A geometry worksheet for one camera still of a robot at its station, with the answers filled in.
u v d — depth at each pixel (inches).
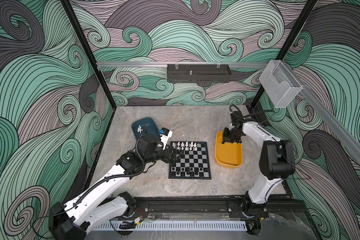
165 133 24.6
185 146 37.4
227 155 35.4
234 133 30.8
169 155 24.4
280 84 31.1
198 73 38.2
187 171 32.8
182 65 36.4
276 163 19.2
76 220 15.0
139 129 41.4
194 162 34.5
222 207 29.3
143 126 43.0
